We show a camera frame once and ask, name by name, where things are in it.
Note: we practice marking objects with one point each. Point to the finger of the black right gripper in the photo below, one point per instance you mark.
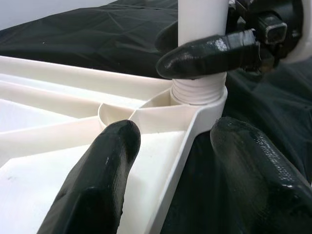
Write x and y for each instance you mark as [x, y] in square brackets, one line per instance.
[207, 56]
[168, 36]

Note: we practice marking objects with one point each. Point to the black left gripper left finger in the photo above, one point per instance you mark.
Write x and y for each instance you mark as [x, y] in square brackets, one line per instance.
[97, 175]

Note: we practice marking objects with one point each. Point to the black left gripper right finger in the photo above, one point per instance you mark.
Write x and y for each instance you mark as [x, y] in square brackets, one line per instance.
[263, 175]

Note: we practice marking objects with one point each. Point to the white plastic table leg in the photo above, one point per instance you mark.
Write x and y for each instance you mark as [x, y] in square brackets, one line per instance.
[202, 19]

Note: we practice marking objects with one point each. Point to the white plastic children table top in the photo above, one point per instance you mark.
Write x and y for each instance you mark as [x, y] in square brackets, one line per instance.
[48, 146]

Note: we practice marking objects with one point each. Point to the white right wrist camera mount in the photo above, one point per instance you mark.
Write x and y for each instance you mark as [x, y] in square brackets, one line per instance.
[307, 36]

